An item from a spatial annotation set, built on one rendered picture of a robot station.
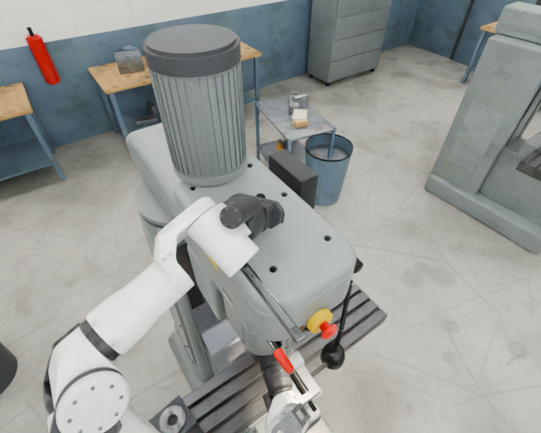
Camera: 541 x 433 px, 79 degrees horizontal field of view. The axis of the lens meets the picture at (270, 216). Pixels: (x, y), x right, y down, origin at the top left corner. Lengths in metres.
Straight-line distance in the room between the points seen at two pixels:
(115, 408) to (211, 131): 0.54
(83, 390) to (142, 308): 0.11
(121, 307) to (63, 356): 0.08
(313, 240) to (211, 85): 0.38
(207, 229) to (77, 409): 0.26
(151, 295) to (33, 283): 3.11
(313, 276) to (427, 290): 2.54
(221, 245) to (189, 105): 0.35
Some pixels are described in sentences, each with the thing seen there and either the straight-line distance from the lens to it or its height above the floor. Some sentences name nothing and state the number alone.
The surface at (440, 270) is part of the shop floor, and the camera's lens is 3.36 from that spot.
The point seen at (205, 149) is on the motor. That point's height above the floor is 2.00.
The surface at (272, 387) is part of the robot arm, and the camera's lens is 1.22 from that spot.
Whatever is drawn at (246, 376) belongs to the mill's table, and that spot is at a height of 0.92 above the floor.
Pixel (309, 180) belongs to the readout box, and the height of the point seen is 1.71.
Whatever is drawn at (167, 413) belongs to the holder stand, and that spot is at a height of 1.12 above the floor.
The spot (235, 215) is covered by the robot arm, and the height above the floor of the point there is 2.10.
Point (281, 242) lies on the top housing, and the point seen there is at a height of 1.89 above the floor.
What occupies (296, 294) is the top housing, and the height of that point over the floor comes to 1.89.
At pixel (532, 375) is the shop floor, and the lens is 3.17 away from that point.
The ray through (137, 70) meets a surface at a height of 0.91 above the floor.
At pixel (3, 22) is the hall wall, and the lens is 4.76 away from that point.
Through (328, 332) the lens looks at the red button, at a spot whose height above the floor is 1.78.
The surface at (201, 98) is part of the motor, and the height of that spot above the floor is 2.12.
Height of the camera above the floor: 2.43
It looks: 45 degrees down
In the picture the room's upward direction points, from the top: straight up
